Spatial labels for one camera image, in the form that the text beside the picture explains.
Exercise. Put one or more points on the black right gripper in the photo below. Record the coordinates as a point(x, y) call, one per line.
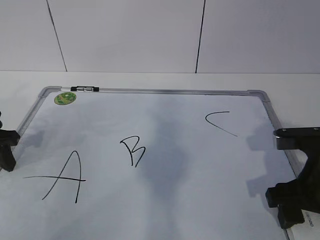
point(302, 193)

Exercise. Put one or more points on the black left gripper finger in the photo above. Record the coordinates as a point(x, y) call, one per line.
point(8, 139)

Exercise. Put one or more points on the white board with grey frame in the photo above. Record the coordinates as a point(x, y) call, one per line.
point(124, 164)

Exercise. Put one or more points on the black and silver marker clip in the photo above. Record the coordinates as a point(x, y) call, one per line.
point(84, 89)

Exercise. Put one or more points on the white rectangular board eraser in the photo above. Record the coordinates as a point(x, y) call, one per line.
point(309, 230)

